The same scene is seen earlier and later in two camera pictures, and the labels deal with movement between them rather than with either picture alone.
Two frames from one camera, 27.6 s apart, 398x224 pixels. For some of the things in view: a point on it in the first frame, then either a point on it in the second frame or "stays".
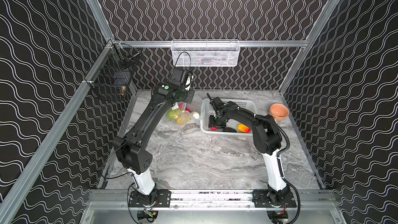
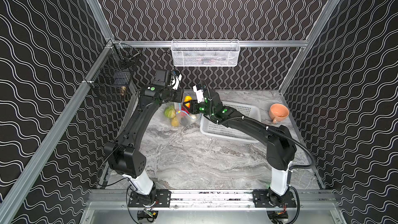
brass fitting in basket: [123, 88] stays
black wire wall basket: [114, 78] stays
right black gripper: [217, 120] to [195, 108]
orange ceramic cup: [279, 112] stays
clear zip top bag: [183, 113] stays
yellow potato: [183, 119] to [174, 122]
